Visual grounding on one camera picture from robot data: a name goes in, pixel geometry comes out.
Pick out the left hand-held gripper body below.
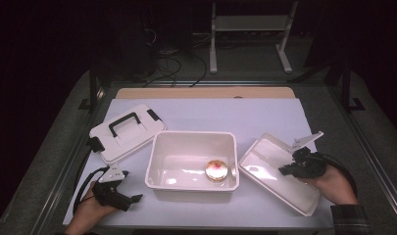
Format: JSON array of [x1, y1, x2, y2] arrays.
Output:
[[91, 164, 132, 212]]

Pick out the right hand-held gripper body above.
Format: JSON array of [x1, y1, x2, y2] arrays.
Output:
[[287, 130, 328, 179]]

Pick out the white plastic insert tray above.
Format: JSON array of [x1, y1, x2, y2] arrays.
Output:
[[237, 132, 323, 217]]

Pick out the white plastic storage box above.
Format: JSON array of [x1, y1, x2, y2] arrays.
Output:
[[144, 130, 240, 201]]

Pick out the person's left hand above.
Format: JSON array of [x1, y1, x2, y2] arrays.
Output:
[[75, 182, 121, 227]]

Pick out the person's right hand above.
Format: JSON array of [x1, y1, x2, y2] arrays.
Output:
[[300, 164, 359, 208]]

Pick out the round golden tart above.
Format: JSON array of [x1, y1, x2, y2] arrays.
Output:
[[204, 159, 229, 183]]

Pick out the wooden board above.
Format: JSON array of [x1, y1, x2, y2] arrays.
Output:
[[115, 86, 297, 100]]

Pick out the white metal stand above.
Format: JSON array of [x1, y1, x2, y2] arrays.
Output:
[[209, 0, 299, 74]]

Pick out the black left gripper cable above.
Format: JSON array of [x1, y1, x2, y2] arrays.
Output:
[[73, 165, 110, 214]]

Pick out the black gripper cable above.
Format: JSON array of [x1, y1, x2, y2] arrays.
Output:
[[317, 152, 359, 197], [73, 165, 110, 214]]

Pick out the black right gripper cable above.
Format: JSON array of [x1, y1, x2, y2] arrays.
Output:
[[317, 152, 359, 197]]

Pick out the metal table frame rail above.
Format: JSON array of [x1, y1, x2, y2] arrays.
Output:
[[28, 85, 117, 235], [327, 85, 397, 213]]

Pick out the white lid with black handle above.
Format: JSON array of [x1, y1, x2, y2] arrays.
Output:
[[87, 103, 168, 165]]

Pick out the black clamp post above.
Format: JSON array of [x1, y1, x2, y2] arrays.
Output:
[[77, 63, 105, 114], [339, 60, 367, 115]]

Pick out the black floor cables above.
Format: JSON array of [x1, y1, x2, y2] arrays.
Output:
[[142, 27, 209, 89]]

